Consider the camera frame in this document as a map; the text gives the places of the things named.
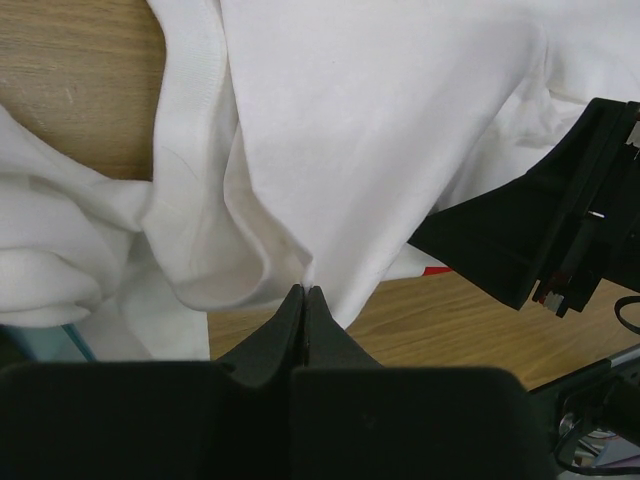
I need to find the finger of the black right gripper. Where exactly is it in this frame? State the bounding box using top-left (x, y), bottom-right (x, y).
top-left (407, 97), bottom-right (626, 311)

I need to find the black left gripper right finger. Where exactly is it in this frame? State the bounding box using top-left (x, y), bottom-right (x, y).
top-left (289, 287), bottom-right (556, 479)

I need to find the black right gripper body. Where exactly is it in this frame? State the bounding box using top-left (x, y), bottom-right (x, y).
top-left (533, 99), bottom-right (639, 316)

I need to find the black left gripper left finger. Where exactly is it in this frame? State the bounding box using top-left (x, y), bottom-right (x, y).
top-left (0, 283), bottom-right (306, 480)

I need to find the white printed t-shirt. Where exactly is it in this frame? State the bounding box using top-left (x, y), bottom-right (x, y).
top-left (143, 1), bottom-right (639, 359)

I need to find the teal plastic bin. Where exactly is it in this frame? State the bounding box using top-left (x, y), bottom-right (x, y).
top-left (62, 324), bottom-right (96, 362)

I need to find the aluminium frame rail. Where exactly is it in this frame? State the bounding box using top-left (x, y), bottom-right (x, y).
top-left (608, 344), bottom-right (640, 368)

